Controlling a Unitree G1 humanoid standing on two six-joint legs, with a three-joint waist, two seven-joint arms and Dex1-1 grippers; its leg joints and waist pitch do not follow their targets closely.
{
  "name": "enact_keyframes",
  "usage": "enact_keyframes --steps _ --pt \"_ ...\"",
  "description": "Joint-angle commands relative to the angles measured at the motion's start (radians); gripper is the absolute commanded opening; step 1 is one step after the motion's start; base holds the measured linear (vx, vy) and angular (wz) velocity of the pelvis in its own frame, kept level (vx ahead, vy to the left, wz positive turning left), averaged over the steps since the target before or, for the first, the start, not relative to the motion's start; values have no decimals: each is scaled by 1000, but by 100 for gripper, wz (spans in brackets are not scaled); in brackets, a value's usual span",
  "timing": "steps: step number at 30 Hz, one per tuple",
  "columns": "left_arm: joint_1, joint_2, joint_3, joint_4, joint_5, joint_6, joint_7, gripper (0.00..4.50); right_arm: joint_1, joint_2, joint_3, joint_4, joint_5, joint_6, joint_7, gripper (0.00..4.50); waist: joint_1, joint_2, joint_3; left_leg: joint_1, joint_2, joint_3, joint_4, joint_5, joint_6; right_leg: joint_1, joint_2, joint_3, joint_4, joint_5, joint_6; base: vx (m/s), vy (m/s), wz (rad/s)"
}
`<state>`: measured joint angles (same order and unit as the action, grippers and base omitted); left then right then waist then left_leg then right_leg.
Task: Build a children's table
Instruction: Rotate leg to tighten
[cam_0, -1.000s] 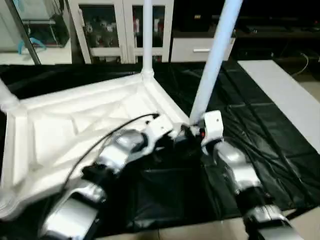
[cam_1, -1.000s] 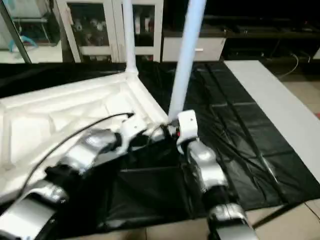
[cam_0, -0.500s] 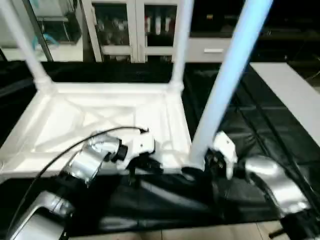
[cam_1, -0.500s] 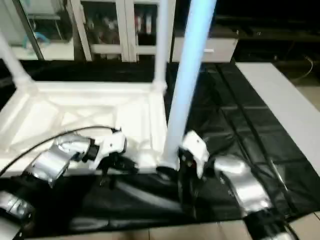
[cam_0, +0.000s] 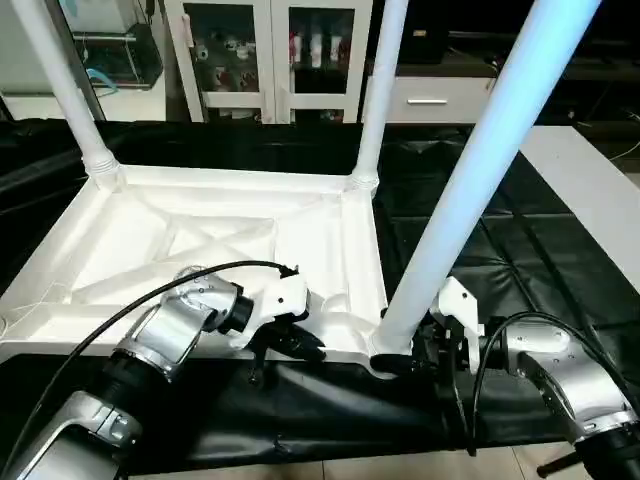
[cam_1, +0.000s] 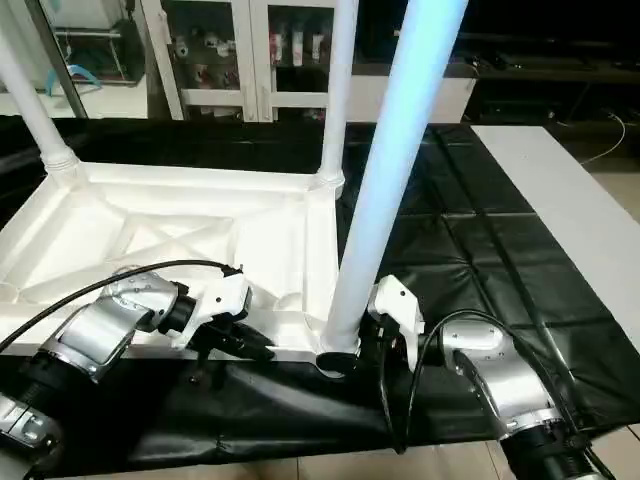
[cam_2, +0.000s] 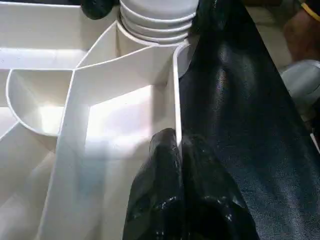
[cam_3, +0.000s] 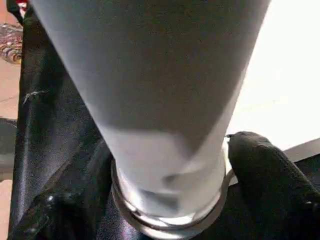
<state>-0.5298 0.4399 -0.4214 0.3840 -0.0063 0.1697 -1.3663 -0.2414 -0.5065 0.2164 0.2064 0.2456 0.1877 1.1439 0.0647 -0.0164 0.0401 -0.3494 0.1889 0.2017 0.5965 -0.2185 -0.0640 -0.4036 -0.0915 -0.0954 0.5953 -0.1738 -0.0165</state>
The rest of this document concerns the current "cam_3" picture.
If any white plastic table leg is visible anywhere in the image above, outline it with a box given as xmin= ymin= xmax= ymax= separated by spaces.
xmin=29 ymin=0 xmax=274 ymax=221

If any white plastic table top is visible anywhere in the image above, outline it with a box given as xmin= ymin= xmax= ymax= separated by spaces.
xmin=110 ymin=0 xmax=320 ymax=240

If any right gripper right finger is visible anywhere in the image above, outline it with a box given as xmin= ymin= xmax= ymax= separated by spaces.
xmin=210 ymin=130 xmax=320 ymax=240

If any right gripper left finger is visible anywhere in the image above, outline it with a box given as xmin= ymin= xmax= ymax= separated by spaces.
xmin=7 ymin=139 xmax=117 ymax=240

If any colourful patterned floor rug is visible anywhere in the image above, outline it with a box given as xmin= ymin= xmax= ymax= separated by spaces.
xmin=0 ymin=22 xmax=24 ymax=66

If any black plastic mat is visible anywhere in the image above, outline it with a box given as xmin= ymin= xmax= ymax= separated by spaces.
xmin=7 ymin=5 xmax=320 ymax=240

